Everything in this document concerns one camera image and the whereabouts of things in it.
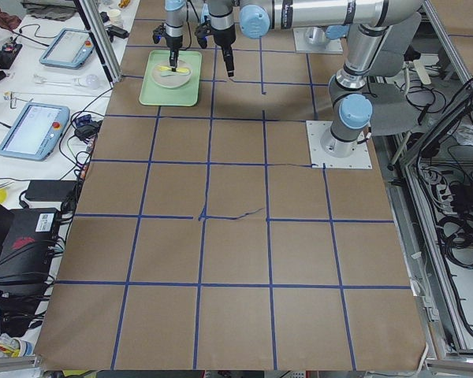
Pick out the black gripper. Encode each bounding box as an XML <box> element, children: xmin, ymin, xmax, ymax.
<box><xmin>195</xmin><ymin>23</ymin><xmax>236</xmax><ymax>77</ymax></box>
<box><xmin>152</xmin><ymin>24</ymin><xmax>183</xmax><ymax>72</ymax></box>

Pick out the teach pendant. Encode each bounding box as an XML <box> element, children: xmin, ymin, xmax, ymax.
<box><xmin>0</xmin><ymin>102</ymin><xmax>70</xmax><ymax>161</ymax></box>
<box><xmin>39</xmin><ymin>28</ymin><xmax>94</xmax><ymax>69</ymax></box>

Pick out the light green tray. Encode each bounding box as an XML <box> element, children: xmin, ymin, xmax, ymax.
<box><xmin>139</xmin><ymin>50</ymin><xmax>202</xmax><ymax>106</ymax></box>

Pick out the black laptop computer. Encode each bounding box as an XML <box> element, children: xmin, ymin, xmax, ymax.
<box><xmin>0</xmin><ymin>205</ymin><xmax>61</xmax><ymax>296</ymax></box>

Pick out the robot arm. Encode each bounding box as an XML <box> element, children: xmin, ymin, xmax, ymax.
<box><xmin>195</xmin><ymin>0</ymin><xmax>423</xmax><ymax>93</ymax></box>
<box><xmin>152</xmin><ymin>0</ymin><xmax>186</xmax><ymax>72</ymax></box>

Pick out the grey office chair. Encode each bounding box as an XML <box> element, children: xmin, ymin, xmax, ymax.
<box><xmin>369</xmin><ymin>12</ymin><xmax>421</xmax><ymax>136</ymax></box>

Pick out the white light bulb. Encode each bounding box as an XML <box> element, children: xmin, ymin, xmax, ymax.
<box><xmin>73</xmin><ymin>74</ymin><xmax>101</xmax><ymax>90</ymax></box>

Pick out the diagonal aluminium frame post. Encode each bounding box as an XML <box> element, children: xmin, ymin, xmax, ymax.
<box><xmin>73</xmin><ymin>0</ymin><xmax>122</xmax><ymax>84</ymax></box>

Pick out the paper cup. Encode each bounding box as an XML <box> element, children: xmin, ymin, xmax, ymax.
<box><xmin>107</xmin><ymin>9</ymin><xmax>123</xmax><ymax>25</ymax></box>

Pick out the far teach pendant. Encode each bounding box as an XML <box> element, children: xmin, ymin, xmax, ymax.
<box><xmin>39</xmin><ymin>28</ymin><xmax>94</xmax><ymax>69</ymax></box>

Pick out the flat black power supply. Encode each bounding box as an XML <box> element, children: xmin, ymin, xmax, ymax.
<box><xmin>24</xmin><ymin>180</ymin><xmax>76</xmax><ymax>202</ymax></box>

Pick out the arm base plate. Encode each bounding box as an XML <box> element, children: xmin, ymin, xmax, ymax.
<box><xmin>293</xmin><ymin>27</ymin><xmax>343</xmax><ymax>55</ymax></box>
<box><xmin>306</xmin><ymin>120</ymin><xmax>372</xmax><ymax>169</ymax></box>

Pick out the near teach pendant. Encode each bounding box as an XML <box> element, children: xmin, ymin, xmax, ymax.
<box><xmin>0</xmin><ymin>102</ymin><xmax>70</xmax><ymax>161</ymax></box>

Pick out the yellow plastic fork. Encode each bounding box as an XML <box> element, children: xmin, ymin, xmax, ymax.
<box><xmin>157</xmin><ymin>65</ymin><xmax>191</xmax><ymax>76</ymax></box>

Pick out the white round plate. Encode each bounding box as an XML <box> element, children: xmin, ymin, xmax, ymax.
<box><xmin>151</xmin><ymin>61</ymin><xmax>193</xmax><ymax>89</ymax></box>

